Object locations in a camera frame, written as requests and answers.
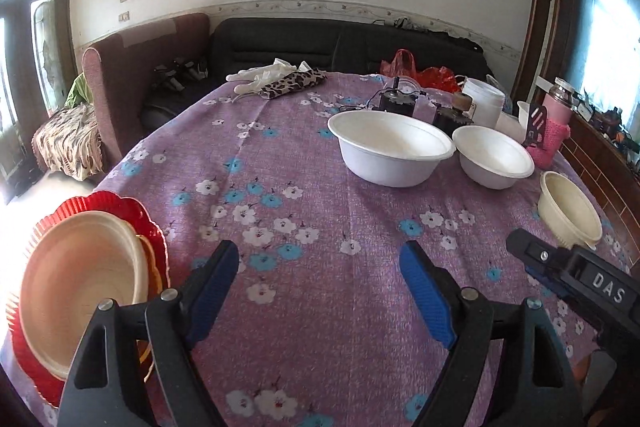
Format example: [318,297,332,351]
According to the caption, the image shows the medium white bowl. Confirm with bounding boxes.
[452,125,536,191]

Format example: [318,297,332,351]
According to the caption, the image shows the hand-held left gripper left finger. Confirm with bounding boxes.
[57,239,241,427]

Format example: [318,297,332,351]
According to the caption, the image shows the red plastic bag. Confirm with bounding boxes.
[381,49,467,94]

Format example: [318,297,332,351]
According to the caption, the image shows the clear plastic container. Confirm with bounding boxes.
[395,76,427,96]

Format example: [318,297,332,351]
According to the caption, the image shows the white glove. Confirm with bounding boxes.
[226,58,312,96]

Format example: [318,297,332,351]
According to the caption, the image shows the beige plate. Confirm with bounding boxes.
[19,210,151,380]

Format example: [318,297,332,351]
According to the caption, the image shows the maroon armchair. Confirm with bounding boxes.
[82,13,212,164]

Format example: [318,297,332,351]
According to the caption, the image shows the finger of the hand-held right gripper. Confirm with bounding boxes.
[506,228,640,333]
[527,272,560,301]

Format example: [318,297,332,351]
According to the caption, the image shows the black shoes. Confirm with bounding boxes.
[150,57,209,91]

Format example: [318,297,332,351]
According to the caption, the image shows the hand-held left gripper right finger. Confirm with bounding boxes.
[399,240,586,427]

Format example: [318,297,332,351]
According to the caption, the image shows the glass panel door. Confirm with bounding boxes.
[0,0,77,204]

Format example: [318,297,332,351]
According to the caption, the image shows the white plastic bucket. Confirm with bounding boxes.
[461,77,507,130]

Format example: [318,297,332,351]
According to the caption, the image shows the purple floral tablecloth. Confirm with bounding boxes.
[0,72,631,427]

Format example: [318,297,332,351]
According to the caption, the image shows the black phone stand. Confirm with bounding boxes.
[521,104,549,148]

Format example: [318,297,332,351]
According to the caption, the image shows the white plastic box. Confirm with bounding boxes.
[494,112,527,144]

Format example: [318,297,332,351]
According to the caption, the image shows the red fluted plate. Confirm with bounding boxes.
[6,190,168,408]

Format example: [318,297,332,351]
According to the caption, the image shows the black motor with wooden pulley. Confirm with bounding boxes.
[432,94,476,134]

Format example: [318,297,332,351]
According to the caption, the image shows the green cloth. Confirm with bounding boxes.
[66,73,92,108]

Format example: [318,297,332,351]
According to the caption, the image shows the large white bowl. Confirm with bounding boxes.
[327,109,457,188]

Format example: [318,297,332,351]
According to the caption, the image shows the clear plastic bag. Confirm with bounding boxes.
[486,74,513,112]

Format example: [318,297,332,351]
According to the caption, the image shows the black sofa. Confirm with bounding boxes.
[207,17,497,84]

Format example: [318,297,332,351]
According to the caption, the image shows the black motor with shaft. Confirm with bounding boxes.
[377,77,420,118]

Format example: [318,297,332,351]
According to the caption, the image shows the patterned blanket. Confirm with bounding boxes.
[32,103,106,180]

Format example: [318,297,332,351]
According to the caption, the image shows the bright window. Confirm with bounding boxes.
[575,0,640,118]

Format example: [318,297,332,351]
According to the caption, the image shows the cream bowl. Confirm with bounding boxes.
[537,171,603,250]

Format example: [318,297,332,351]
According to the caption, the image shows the pink thermos with knitted sleeve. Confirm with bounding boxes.
[525,77,576,170]

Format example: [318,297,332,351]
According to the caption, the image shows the orange plate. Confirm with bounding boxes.
[136,233,165,384]

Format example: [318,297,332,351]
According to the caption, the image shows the leopard print cloth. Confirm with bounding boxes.
[259,68,328,100]

